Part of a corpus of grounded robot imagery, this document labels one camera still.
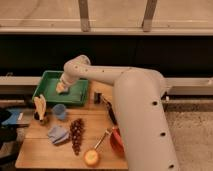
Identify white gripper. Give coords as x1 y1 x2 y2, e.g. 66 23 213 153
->
56 72 77 93

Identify blue grey sponge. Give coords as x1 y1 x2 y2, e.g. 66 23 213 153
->
59 88 69 94

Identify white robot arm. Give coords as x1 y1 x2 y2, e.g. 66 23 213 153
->
56 55 180 171

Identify green plastic tray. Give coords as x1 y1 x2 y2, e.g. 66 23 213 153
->
32 70 89 106

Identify small blue cup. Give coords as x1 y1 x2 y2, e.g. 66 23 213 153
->
52 104 66 120

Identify banana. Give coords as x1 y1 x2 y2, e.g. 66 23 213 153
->
34 95 46 121

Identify dark grape bunch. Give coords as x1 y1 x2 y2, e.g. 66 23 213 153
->
70 118 84 155

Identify blue folded cloth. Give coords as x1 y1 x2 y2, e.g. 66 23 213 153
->
47 125 69 145

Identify blue object at left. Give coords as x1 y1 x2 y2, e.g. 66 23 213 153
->
0 108 23 126

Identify metal spoon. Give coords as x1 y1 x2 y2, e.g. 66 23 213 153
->
94 129 110 150

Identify orange carrot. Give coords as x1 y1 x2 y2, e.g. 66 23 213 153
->
112 127 122 143

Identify yellow apple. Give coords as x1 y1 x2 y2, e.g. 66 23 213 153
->
84 149 100 167

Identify red bowl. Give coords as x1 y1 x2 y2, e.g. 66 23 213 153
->
110 132 125 157

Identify black handled knife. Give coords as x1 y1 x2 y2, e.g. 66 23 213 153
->
101 96 117 125

